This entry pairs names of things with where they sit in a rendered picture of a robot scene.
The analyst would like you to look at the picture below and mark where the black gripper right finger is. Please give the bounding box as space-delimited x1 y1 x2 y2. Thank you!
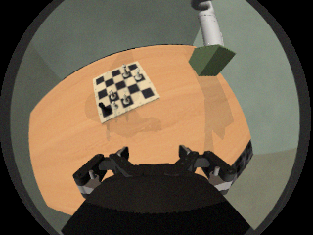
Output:
164 145 236 195

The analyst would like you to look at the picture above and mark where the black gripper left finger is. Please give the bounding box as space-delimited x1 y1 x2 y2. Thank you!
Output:
73 146 144 199

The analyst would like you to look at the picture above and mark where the chessboard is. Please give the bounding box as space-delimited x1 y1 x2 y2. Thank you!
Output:
93 61 160 123

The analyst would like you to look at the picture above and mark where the black chess piece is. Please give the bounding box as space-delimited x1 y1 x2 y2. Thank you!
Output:
99 102 111 115

